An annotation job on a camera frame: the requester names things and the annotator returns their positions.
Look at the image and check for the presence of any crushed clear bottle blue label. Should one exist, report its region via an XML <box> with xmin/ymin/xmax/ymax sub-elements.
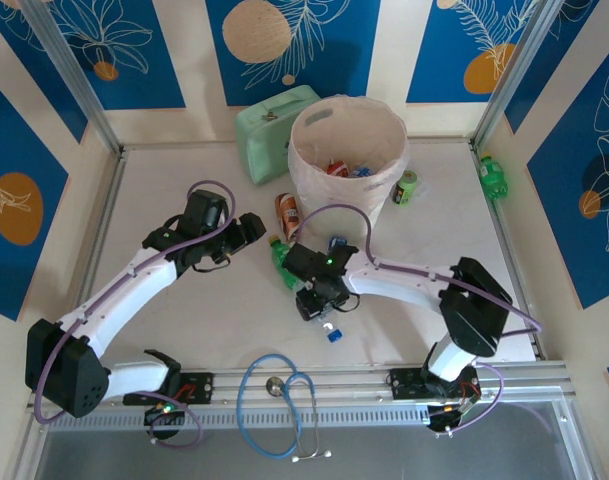
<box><xmin>317</xmin><ymin>317</ymin><xmax>344</xmax><ymax>345</ymax></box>

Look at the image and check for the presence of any brown orange drink bottle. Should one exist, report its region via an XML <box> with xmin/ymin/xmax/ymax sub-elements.
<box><xmin>274</xmin><ymin>193</ymin><xmax>303</xmax><ymax>240</ymax></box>

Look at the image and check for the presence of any green plastic soda bottle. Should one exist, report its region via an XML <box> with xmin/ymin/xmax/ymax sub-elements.
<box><xmin>268</xmin><ymin>235</ymin><xmax>308</xmax><ymax>294</ymax></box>
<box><xmin>478</xmin><ymin>154</ymin><xmax>509</xmax><ymax>201</ymax></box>

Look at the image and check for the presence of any white plastic bin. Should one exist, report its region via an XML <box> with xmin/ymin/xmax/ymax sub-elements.
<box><xmin>287</xmin><ymin>94</ymin><xmax>411</xmax><ymax>237</ymax></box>

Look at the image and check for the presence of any translucent plastic bin liner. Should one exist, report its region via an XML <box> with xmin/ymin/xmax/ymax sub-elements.
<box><xmin>287</xmin><ymin>94</ymin><xmax>411</xmax><ymax>207</ymax></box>

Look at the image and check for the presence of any mint green zip case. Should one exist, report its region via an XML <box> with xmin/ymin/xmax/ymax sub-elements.
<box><xmin>235</xmin><ymin>84</ymin><xmax>325</xmax><ymax>186</ymax></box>

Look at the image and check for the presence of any blue stethoscope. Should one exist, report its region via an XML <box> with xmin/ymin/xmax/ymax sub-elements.
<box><xmin>236</xmin><ymin>353</ymin><xmax>334</xmax><ymax>462</ymax></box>

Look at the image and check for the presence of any small green label canister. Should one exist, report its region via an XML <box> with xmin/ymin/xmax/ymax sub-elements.
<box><xmin>392</xmin><ymin>169</ymin><xmax>419</xmax><ymax>206</ymax></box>

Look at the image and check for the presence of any grey metal panel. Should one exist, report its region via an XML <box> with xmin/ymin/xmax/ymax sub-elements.
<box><xmin>13</xmin><ymin>424</ymin><xmax>598</xmax><ymax>480</ymax></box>

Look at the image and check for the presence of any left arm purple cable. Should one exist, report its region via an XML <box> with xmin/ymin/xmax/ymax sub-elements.
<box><xmin>33</xmin><ymin>179</ymin><xmax>237</xmax><ymax>449</ymax></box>

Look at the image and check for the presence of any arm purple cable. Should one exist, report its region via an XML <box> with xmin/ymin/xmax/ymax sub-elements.
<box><xmin>33</xmin><ymin>179</ymin><xmax>237</xmax><ymax>449</ymax></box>
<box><xmin>291</xmin><ymin>203</ymin><xmax>544</xmax><ymax>439</ymax></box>

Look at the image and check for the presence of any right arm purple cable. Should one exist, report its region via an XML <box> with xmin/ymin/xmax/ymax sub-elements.
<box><xmin>291</xmin><ymin>203</ymin><xmax>544</xmax><ymax>439</ymax></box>

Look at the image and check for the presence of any aluminium table side rail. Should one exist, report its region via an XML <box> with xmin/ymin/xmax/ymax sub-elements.
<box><xmin>471</xmin><ymin>141</ymin><xmax>545</xmax><ymax>362</ymax></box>
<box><xmin>68</xmin><ymin>148</ymin><xmax>131</xmax><ymax>324</ymax></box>

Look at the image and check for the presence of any aluminium extrusion rail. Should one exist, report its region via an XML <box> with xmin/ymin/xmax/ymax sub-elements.
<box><xmin>26</xmin><ymin>360</ymin><xmax>578</xmax><ymax>407</ymax></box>

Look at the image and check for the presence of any aluminium table rear rail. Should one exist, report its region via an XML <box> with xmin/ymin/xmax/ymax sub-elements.
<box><xmin>118</xmin><ymin>141</ymin><xmax>478</xmax><ymax>152</ymax></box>

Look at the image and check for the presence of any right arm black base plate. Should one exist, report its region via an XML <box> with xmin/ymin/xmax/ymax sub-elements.
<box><xmin>383</xmin><ymin>367</ymin><xmax>483</xmax><ymax>402</ymax></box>

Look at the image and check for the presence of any grey slotted cable duct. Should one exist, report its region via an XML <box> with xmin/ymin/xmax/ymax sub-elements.
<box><xmin>46</xmin><ymin>403</ymin><xmax>578</xmax><ymax>431</ymax></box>

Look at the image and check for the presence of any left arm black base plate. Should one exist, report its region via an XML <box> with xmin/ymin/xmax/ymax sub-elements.
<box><xmin>122</xmin><ymin>370</ymin><xmax>216</xmax><ymax>407</ymax></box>

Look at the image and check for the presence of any aluminium frame post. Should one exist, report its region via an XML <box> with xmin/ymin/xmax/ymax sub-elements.
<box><xmin>19</xmin><ymin>0</ymin><xmax>124</xmax><ymax>155</ymax></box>
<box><xmin>471</xmin><ymin>0</ymin><xmax>559</xmax><ymax>151</ymax></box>

